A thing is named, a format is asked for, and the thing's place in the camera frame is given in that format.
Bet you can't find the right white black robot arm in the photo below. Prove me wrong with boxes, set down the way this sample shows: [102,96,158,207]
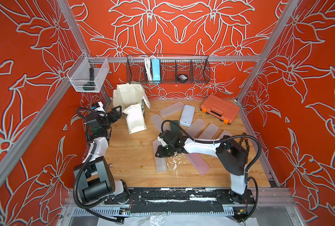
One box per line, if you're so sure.
[155,120,262,223]

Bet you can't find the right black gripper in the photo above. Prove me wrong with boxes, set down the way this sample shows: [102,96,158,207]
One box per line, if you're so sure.
[155,142,177,155]

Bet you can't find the light blue power bank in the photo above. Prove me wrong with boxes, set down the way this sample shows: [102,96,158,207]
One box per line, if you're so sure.
[151,58,161,83]

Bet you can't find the translucent frosted pencil case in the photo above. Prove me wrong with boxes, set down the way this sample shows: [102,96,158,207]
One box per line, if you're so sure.
[186,119,206,138]

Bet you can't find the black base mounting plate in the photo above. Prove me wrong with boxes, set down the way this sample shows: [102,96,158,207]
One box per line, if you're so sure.
[103,187,256,216]

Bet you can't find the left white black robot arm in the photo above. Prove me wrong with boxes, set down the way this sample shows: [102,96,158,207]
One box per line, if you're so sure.
[73,102,129,224]

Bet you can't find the black wire wall basket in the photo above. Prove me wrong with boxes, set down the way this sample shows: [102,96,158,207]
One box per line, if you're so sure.
[126,54,211,85]

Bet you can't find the pink translucent pencil case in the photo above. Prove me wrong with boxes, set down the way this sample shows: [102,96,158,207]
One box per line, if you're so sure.
[184,153,210,175]

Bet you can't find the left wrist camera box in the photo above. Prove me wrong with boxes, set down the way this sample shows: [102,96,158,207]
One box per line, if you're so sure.
[91,102,106,113]

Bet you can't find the white coiled cable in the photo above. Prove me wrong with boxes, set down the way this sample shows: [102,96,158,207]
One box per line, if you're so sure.
[144,56,153,82]

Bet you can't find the orange plastic tool case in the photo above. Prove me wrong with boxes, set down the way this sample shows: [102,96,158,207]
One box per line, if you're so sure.
[200,95,240,125]

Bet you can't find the white printed canvas tote bag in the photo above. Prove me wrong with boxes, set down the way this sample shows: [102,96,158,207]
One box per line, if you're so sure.
[113,83,151,134]

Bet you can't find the clear plastic wall bin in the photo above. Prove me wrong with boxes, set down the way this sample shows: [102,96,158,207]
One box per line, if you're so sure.
[67,53,110,93]

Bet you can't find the dark green flashlight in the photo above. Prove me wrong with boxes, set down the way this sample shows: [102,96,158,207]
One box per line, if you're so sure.
[83,67,96,91]

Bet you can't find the orange handled pliers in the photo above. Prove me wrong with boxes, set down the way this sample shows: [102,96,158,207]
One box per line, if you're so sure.
[239,137,250,154]

